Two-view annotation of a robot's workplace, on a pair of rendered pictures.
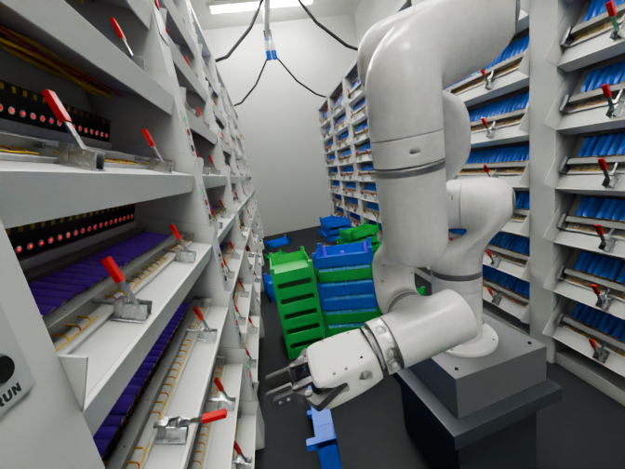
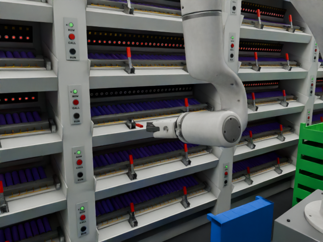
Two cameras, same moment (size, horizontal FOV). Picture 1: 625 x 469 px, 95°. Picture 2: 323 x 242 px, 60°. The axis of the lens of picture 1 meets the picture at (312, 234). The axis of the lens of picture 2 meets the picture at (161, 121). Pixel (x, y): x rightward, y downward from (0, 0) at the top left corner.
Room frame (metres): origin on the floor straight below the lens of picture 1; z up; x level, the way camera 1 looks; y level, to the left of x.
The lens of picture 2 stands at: (0.00, -0.69, 0.77)
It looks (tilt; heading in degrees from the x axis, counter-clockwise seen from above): 11 degrees down; 63
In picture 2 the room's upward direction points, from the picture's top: straight up
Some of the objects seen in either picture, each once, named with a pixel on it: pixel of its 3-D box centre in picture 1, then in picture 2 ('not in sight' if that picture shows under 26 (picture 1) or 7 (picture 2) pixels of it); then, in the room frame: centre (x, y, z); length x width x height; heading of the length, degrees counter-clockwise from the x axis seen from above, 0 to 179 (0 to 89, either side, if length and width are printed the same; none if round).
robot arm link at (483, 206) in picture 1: (469, 227); not in sight; (0.68, -0.38, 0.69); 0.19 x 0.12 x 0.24; 54
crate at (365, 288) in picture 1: (347, 279); not in sight; (1.46, -0.15, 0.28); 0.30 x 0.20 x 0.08; 79
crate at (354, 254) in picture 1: (343, 251); not in sight; (1.46, -0.15, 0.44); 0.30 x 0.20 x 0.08; 79
